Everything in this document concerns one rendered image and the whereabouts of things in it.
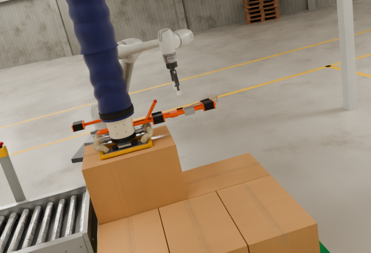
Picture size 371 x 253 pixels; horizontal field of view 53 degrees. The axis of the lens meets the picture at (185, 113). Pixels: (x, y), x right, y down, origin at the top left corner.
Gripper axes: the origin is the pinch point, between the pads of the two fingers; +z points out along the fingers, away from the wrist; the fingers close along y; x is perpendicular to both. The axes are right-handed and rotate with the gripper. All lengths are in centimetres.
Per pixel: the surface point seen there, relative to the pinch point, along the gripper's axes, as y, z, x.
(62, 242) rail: 38, 62, -90
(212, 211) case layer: 43, 68, 1
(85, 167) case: 19, 27, -68
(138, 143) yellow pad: 11.7, 24.4, -33.3
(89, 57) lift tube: 10, -36, -48
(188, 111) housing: 3.8, 14.0, 4.0
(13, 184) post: -42, 53, -136
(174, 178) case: 21, 51, -16
